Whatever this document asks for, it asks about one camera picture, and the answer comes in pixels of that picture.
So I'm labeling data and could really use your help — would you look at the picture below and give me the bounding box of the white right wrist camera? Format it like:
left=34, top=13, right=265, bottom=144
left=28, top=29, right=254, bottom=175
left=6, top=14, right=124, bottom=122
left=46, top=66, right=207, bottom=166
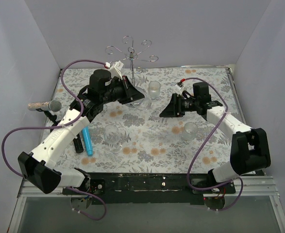
left=174, top=79, right=185, bottom=95

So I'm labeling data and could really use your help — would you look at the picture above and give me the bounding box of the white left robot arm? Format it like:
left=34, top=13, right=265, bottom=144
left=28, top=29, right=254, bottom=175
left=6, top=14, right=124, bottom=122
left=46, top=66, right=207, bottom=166
left=18, top=69, right=144, bottom=194

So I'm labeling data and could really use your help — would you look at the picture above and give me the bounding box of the short glass front right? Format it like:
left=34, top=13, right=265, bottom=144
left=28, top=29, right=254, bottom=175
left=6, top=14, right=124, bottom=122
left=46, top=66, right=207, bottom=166
left=181, top=122, right=198, bottom=142

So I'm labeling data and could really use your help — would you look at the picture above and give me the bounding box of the black microphone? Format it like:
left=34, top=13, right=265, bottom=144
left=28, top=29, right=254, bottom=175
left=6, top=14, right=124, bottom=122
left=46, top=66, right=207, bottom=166
left=73, top=134, right=84, bottom=154

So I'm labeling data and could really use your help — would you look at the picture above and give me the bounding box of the floral table cloth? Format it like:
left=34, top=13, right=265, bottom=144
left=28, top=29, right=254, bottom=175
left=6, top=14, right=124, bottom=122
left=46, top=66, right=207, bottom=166
left=56, top=67, right=243, bottom=173

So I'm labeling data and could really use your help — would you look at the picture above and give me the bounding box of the ribbed short glass near rack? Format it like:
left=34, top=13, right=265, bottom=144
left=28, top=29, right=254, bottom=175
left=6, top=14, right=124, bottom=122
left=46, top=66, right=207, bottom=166
left=148, top=81, right=161, bottom=99

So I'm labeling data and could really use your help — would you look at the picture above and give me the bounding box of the glitter silver microphone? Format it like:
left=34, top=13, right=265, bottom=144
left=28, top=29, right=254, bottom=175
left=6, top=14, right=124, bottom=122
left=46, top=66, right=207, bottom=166
left=28, top=100, right=62, bottom=112

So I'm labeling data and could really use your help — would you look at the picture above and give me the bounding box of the blue microphone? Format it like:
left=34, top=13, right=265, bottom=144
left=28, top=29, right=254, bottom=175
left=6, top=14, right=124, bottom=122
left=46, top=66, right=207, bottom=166
left=82, top=127, right=93, bottom=156

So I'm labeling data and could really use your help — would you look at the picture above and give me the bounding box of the black base frame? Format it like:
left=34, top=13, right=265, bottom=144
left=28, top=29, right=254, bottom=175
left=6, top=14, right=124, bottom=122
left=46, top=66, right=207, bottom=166
left=30, top=169, right=236, bottom=206

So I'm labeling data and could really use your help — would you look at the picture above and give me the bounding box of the clear wine glass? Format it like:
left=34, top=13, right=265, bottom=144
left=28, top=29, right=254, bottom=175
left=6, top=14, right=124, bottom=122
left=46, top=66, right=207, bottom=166
left=132, top=88, right=152, bottom=111
left=104, top=124, right=122, bottom=153

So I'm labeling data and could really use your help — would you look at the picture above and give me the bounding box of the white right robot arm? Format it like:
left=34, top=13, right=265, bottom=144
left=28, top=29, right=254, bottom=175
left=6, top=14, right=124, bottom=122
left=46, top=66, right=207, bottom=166
left=159, top=79, right=271, bottom=193

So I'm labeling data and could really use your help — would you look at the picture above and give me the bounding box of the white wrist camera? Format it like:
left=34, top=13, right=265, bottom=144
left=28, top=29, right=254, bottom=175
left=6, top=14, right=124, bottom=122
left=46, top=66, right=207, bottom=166
left=104, top=61, right=124, bottom=79
left=174, top=79, right=185, bottom=95

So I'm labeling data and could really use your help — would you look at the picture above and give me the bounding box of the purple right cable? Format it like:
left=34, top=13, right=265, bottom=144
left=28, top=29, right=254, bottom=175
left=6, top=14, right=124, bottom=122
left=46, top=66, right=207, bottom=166
left=181, top=77, right=244, bottom=212

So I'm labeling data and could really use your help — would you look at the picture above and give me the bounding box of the chrome wine glass rack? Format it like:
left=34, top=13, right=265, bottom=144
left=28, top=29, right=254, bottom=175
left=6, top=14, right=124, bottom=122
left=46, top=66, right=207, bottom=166
left=105, top=35, right=160, bottom=107

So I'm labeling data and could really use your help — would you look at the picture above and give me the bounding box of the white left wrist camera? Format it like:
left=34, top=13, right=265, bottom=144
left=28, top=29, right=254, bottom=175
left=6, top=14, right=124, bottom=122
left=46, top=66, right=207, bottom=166
left=104, top=61, right=124, bottom=79

